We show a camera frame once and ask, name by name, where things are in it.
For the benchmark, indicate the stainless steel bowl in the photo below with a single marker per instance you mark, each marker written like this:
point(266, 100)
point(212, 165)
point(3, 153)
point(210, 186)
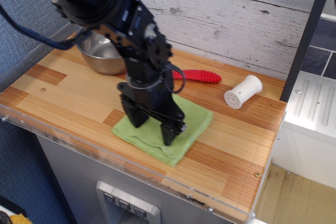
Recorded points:
point(101, 55)

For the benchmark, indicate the white plastic spool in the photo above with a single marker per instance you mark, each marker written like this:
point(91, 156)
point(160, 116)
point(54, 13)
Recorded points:
point(236, 97)

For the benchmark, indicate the clear acrylic edge guard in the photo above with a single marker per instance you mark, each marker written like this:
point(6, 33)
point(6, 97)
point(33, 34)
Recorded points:
point(224, 168)

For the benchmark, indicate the silver button panel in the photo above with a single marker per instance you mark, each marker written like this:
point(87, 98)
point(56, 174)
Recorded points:
point(119, 206)

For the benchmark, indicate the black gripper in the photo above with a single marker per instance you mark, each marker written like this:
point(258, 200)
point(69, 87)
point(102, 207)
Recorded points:
point(154, 100)

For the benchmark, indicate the grey metal cabinet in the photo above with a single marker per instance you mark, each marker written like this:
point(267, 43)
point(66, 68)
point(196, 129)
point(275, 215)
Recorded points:
point(77, 176)

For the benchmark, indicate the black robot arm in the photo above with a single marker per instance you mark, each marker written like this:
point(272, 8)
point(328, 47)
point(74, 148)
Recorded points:
point(130, 26)

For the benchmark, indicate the green towel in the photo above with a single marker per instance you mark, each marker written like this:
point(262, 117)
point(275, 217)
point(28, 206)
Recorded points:
point(149, 138)

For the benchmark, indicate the dark vertical post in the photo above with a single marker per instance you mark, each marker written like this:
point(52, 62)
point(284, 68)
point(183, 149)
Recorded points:
point(306, 38)

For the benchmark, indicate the fork with red handle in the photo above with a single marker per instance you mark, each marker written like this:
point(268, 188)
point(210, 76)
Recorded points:
point(198, 75)

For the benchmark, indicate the white grooved appliance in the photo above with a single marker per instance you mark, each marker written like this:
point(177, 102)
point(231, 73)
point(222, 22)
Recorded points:
point(306, 142)

